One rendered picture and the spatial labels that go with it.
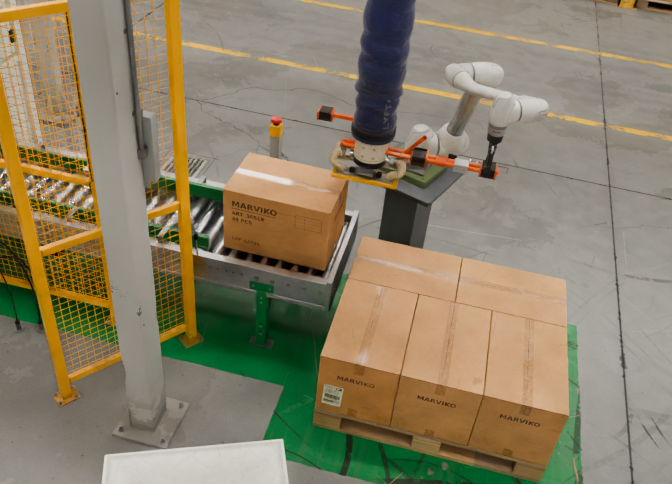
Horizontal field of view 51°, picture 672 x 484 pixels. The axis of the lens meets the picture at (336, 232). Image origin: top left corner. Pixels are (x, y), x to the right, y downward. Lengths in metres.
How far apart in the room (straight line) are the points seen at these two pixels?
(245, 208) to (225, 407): 1.08
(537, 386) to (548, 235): 2.12
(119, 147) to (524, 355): 2.20
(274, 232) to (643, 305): 2.61
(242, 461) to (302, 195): 1.70
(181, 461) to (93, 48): 1.42
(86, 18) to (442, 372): 2.22
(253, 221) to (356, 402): 1.11
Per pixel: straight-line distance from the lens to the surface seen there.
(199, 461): 2.56
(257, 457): 2.56
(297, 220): 3.79
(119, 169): 2.80
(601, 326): 4.92
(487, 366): 3.63
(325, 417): 3.85
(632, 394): 4.59
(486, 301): 3.97
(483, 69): 3.98
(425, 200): 4.25
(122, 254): 3.06
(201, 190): 4.43
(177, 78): 3.29
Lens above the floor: 3.14
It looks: 38 degrees down
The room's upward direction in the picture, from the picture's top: 6 degrees clockwise
